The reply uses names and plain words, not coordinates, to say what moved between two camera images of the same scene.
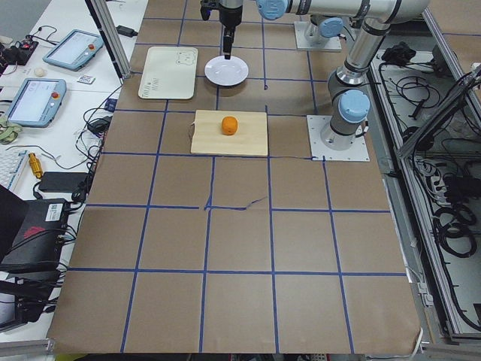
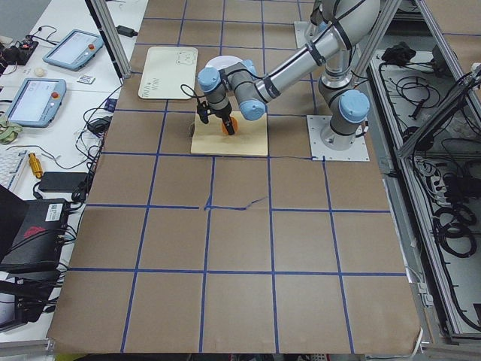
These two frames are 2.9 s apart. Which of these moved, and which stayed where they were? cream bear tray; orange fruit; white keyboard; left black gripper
Moved: left black gripper
Stayed: white keyboard; orange fruit; cream bear tray
